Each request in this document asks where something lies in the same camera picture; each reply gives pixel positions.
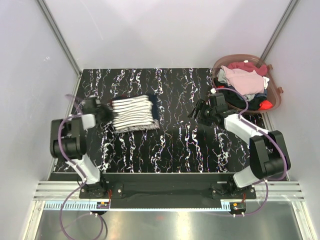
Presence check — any aluminium frame rail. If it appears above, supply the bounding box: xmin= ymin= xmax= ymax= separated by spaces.
xmin=33 ymin=181 xmax=304 ymax=202

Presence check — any left small circuit board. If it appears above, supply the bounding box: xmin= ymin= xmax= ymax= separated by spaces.
xmin=96 ymin=201 xmax=110 ymax=209

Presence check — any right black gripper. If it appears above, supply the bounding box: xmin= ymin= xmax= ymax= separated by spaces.
xmin=187 ymin=99 xmax=216 ymax=127

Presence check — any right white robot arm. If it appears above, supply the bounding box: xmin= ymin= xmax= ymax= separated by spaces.
xmin=188 ymin=93 xmax=291 ymax=199

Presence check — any right small circuit board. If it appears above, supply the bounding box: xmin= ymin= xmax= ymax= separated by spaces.
xmin=230 ymin=202 xmax=247 ymax=212

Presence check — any grey garment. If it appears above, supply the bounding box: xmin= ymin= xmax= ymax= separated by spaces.
xmin=217 ymin=69 xmax=268 ymax=101

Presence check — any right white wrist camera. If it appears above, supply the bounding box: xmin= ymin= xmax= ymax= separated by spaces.
xmin=210 ymin=88 xmax=217 ymax=94

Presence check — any navy tank top red trim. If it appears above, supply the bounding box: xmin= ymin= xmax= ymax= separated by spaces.
xmin=111 ymin=93 xmax=159 ymax=120

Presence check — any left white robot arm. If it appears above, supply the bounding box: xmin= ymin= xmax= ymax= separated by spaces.
xmin=49 ymin=96 xmax=113 ymax=198

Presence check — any aluminium corner post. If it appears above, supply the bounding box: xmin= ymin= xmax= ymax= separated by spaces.
xmin=35 ymin=0 xmax=82 ymax=76
xmin=260 ymin=0 xmax=300 ymax=61

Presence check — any small circuit board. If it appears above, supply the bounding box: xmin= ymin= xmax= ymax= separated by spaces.
xmin=230 ymin=202 xmax=247 ymax=212
xmin=96 ymin=201 xmax=110 ymax=209

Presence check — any black white striped tank top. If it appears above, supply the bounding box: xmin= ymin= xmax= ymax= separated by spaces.
xmin=111 ymin=93 xmax=160 ymax=133

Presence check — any orange red garment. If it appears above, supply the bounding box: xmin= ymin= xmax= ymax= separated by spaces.
xmin=258 ymin=100 xmax=274 ymax=111

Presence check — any left aluminium corner post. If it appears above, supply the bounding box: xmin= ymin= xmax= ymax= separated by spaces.
xmin=35 ymin=0 xmax=82 ymax=76

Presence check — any right aluminium corner post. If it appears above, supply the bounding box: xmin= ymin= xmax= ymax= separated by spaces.
xmin=260 ymin=0 xmax=300 ymax=61

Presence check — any brown translucent plastic basket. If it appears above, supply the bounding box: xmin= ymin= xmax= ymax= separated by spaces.
xmin=212 ymin=54 xmax=284 ymax=115

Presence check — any light pink garment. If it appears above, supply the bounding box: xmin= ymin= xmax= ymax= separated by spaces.
xmin=221 ymin=66 xmax=270 ymax=96

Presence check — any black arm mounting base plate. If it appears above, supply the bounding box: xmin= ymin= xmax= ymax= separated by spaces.
xmin=48 ymin=171 xmax=257 ymax=210

